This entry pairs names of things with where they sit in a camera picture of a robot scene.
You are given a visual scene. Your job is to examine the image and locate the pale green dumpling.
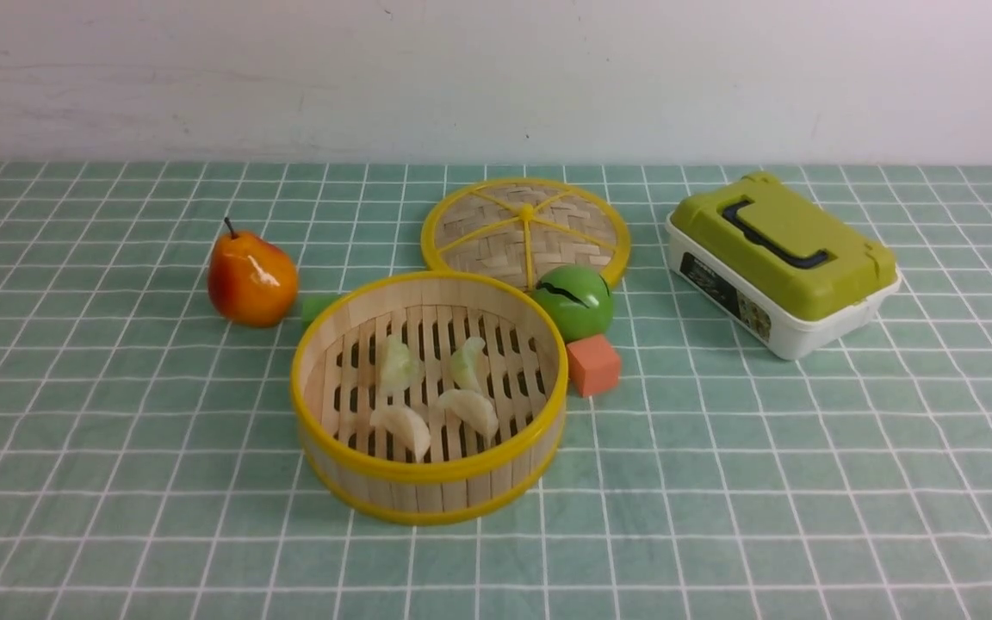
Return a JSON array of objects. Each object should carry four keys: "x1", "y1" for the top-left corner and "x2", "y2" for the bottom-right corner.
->
[
  {"x1": 451, "y1": 335, "x2": 486, "y2": 394},
  {"x1": 375, "y1": 334, "x2": 425, "y2": 397}
]

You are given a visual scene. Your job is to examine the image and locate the white dumpling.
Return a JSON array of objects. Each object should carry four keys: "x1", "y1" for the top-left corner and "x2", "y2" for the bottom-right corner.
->
[
  {"x1": 436, "y1": 388, "x2": 499, "y2": 441},
  {"x1": 370, "y1": 405, "x2": 431, "y2": 462}
]

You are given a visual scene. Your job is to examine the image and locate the woven bamboo steamer lid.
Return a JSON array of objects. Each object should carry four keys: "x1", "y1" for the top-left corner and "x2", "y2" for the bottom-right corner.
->
[{"x1": 420, "y1": 177, "x2": 631, "y2": 290}]

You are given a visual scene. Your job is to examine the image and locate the bamboo steamer tray yellow rim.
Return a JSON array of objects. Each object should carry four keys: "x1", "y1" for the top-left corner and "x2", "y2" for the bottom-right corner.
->
[{"x1": 290, "y1": 271, "x2": 568, "y2": 525}]

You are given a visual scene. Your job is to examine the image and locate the green toy apple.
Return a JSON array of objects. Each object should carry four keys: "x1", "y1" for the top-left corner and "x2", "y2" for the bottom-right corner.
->
[{"x1": 530, "y1": 264, "x2": 613, "y2": 343}]

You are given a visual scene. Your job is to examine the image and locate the orange foam cube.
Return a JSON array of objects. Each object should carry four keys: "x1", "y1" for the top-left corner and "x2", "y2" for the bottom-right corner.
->
[{"x1": 566, "y1": 334, "x2": 622, "y2": 398}]

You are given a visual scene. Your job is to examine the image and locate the small green block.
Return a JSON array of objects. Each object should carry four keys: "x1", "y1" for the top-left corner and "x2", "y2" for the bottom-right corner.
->
[{"x1": 301, "y1": 293, "x2": 342, "y2": 329}]

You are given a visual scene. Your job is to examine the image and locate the orange red toy pear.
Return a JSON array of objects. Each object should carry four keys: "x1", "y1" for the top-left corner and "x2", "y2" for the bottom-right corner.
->
[{"x1": 208, "y1": 216, "x2": 299, "y2": 328}]

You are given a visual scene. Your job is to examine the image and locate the green lid white storage box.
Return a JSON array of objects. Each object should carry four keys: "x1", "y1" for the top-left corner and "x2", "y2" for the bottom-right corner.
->
[{"x1": 665, "y1": 171, "x2": 902, "y2": 361}]

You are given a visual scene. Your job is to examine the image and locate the green checked tablecloth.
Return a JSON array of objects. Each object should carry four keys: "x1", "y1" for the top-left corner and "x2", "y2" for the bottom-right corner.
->
[{"x1": 0, "y1": 161, "x2": 992, "y2": 619}]

